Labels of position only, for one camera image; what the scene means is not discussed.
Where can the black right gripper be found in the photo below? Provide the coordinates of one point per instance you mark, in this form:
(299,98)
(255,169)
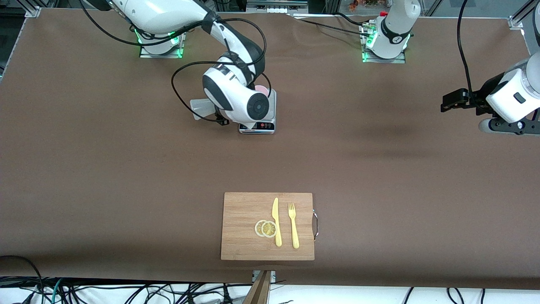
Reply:
(219,116)

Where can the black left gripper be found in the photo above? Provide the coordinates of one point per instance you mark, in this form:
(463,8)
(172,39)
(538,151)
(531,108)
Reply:
(479,100)

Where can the translucent sauce bottle orange cap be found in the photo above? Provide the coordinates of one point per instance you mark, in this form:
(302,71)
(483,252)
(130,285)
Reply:
(201,107)

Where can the pink plastic cup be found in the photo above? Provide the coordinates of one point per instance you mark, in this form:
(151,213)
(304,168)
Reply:
(263,90)

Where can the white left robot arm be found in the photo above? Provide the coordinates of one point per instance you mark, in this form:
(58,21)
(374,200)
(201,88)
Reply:
(394,29)

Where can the silver digital kitchen scale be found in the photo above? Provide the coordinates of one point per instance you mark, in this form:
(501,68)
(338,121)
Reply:
(270,124)

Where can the wooden cutting board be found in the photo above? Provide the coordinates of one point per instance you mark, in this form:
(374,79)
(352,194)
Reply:
(242,223)

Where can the lemon slice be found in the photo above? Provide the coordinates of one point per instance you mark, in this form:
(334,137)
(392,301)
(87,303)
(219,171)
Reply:
(257,228)
(269,229)

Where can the yellow plastic knife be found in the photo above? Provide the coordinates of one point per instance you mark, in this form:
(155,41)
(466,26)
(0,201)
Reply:
(276,223)

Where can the brown table cover sheet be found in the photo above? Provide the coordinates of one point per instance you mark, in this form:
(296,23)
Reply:
(379,190)

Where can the white power strip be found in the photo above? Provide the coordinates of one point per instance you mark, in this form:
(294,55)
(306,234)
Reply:
(278,9)

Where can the yellow plastic fork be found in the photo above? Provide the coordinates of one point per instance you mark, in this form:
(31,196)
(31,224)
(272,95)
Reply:
(294,230)

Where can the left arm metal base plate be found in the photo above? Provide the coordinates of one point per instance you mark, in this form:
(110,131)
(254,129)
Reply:
(400,60)

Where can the aluminium frame corner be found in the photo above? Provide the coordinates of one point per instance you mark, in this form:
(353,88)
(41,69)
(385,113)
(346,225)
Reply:
(515,22)

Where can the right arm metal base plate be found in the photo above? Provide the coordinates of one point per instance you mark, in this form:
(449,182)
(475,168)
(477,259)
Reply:
(145,55)

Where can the metal table bracket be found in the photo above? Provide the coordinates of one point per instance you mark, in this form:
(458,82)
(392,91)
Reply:
(273,276)

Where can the wooden post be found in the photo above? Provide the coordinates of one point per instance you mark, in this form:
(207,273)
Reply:
(258,291)

